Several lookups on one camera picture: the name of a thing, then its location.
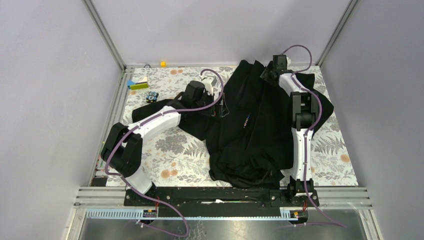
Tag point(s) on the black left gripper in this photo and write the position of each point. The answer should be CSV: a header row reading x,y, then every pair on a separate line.
x,y
219,110

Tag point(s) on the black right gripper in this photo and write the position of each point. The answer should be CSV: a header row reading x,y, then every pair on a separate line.
x,y
265,73

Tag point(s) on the black zip-up jacket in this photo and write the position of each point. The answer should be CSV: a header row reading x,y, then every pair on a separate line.
x,y
253,143

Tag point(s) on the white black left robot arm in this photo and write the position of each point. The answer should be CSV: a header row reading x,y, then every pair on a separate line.
x,y
123,147

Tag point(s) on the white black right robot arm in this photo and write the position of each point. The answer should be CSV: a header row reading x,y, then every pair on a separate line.
x,y
305,111

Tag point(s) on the small black blue toy car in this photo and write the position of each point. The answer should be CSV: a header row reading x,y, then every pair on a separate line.
x,y
152,97

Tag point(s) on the green purple toy block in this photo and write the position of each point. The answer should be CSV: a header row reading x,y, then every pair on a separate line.
x,y
139,84

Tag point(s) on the floral patterned table mat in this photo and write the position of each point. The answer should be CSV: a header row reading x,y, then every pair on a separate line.
x,y
175,158

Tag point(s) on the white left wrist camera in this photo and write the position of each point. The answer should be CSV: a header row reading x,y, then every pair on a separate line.
x,y
208,81

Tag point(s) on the aluminium corner frame post right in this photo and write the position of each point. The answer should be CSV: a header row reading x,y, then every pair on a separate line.
x,y
352,4

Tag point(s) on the aluminium corner frame post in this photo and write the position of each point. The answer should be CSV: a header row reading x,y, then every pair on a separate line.
x,y
101,27
352,4

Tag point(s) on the aluminium corner frame post left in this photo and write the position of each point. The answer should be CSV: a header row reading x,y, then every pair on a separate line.
x,y
101,27

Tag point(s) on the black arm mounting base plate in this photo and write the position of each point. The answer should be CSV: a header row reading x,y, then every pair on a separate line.
x,y
214,202

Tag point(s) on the aluminium front rail frame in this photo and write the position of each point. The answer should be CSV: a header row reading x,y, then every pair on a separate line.
x,y
346,213

